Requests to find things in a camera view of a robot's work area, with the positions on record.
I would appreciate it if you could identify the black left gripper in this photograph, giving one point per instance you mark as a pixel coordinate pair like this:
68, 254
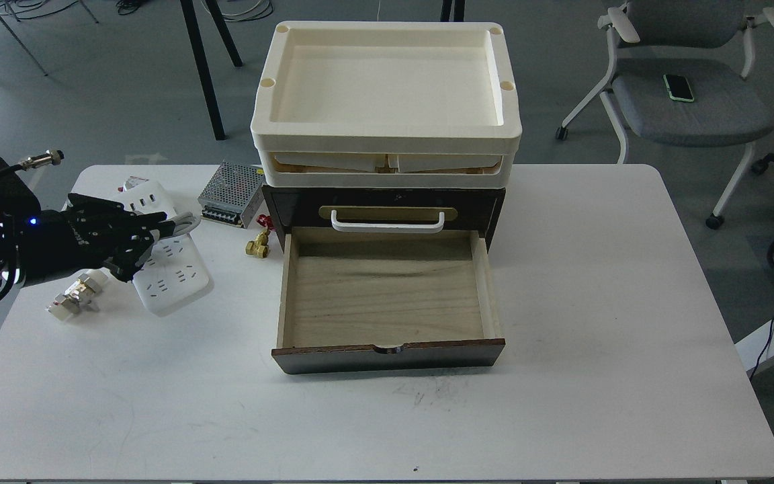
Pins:
50, 245

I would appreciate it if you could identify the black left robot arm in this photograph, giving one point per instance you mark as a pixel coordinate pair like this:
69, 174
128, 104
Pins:
14, 192

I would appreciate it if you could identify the open wooden drawer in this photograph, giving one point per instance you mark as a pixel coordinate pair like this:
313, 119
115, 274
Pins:
380, 301

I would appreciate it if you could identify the cream plastic tray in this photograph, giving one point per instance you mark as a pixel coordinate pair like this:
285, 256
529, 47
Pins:
387, 105

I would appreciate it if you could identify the brass valve red handle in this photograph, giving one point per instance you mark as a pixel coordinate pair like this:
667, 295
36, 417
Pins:
259, 246

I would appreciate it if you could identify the metal mesh power supply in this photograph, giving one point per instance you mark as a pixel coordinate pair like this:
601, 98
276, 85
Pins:
233, 194

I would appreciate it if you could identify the green-cased smartphone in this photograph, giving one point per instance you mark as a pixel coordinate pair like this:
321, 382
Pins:
678, 88

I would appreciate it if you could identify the white power strip with cable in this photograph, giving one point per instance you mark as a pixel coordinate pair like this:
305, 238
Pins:
175, 274

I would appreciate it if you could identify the grey office chair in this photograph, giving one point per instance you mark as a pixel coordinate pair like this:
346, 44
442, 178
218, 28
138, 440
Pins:
683, 102

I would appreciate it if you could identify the black table leg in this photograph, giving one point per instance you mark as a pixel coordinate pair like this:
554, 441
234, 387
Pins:
198, 49

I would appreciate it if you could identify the white silver pipe fitting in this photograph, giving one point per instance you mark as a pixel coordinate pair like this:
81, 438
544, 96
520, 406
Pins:
79, 296

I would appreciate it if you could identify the white red circuit breaker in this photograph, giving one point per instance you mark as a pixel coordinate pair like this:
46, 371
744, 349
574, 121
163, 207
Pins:
131, 183

